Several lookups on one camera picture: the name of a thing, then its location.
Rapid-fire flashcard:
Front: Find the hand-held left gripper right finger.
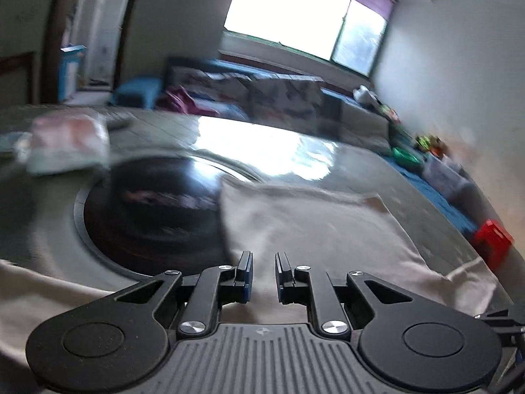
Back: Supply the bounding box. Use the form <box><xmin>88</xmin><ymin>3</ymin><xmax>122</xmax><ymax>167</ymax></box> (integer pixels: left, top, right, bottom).
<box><xmin>275</xmin><ymin>252</ymin><xmax>413</xmax><ymax>336</ymax></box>

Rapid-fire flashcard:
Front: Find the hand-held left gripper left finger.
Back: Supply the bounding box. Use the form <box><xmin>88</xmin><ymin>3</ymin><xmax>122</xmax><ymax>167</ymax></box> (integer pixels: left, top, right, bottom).
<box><xmin>115</xmin><ymin>251</ymin><xmax>254</xmax><ymax>339</ymax></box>

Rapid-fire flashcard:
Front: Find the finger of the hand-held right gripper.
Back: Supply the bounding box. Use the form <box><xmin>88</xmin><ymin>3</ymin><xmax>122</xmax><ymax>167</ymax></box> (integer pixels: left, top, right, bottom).
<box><xmin>474</xmin><ymin>306</ymin><xmax>525</xmax><ymax>336</ymax></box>

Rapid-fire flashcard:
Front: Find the beige garment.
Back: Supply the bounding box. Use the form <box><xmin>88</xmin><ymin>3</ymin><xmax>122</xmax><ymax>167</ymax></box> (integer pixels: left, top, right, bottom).
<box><xmin>0</xmin><ymin>181</ymin><xmax>509</xmax><ymax>364</ymax></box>

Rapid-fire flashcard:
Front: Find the red plastic stool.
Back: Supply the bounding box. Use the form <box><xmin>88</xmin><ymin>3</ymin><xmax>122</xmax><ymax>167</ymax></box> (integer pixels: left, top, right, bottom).
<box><xmin>473</xmin><ymin>219</ymin><xmax>516</xmax><ymax>269</ymax></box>

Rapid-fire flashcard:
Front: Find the grey quilted table cover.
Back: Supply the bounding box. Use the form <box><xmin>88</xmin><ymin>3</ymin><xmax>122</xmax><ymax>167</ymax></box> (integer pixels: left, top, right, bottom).
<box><xmin>0</xmin><ymin>104</ymin><xmax>509</xmax><ymax>296</ymax></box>

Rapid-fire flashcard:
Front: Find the blue sofa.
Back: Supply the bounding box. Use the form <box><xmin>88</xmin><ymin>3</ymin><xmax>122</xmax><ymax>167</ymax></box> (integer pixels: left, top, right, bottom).
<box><xmin>163</xmin><ymin>56</ymin><xmax>481</xmax><ymax>236</ymax></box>

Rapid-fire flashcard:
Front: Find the clear plastic box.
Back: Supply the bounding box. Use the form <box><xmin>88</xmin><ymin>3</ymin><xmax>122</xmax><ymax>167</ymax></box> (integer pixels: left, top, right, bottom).
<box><xmin>422</xmin><ymin>159</ymin><xmax>473</xmax><ymax>200</ymax></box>

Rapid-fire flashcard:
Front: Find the green plastic container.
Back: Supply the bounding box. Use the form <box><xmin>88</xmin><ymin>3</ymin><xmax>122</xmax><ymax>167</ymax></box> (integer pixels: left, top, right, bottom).
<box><xmin>391</xmin><ymin>145</ymin><xmax>424</xmax><ymax>170</ymax></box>

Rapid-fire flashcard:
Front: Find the grey cushion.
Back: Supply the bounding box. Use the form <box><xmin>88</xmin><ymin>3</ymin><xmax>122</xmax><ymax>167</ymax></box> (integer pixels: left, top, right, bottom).
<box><xmin>340</xmin><ymin>98</ymin><xmax>391</xmax><ymax>153</ymax></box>

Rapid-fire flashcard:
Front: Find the butterfly print cushion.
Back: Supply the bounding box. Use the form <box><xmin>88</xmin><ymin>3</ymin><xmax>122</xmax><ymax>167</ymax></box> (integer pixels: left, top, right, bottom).
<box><xmin>176</xmin><ymin>67</ymin><xmax>252</xmax><ymax>105</ymax></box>
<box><xmin>246</xmin><ymin>75</ymin><xmax>326</xmax><ymax>126</ymax></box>

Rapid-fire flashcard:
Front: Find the magenta cloth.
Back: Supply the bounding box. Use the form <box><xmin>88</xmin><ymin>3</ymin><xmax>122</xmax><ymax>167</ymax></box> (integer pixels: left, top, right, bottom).
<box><xmin>163</xmin><ymin>85</ymin><xmax>220</xmax><ymax>116</ymax></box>

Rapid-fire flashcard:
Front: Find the white bundle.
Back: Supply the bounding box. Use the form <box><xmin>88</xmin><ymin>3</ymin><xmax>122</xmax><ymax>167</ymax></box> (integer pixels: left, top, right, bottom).
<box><xmin>353</xmin><ymin>84</ymin><xmax>381</xmax><ymax>104</ymax></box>

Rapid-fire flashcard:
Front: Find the pink and white tissue pack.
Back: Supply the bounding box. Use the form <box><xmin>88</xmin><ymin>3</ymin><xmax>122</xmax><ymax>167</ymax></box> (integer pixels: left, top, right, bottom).
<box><xmin>25</xmin><ymin>112</ymin><xmax>111</xmax><ymax>174</ymax></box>

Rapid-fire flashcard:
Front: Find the window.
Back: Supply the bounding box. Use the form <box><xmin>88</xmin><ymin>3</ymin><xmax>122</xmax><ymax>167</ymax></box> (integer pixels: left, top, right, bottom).
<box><xmin>222</xmin><ymin>0</ymin><xmax>398</xmax><ymax>78</ymax></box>

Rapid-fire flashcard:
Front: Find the blue and white box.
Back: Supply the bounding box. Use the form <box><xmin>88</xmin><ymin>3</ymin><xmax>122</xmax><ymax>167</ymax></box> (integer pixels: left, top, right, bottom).
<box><xmin>58</xmin><ymin>44</ymin><xmax>88</xmax><ymax>101</ymax></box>

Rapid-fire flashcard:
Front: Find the brown door frame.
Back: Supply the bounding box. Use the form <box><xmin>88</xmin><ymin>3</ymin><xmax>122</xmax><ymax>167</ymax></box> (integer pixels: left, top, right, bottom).
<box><xmin>44</xmin><ymin>0</ymin><xmax>145</xmax><ymax>105</ymax></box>

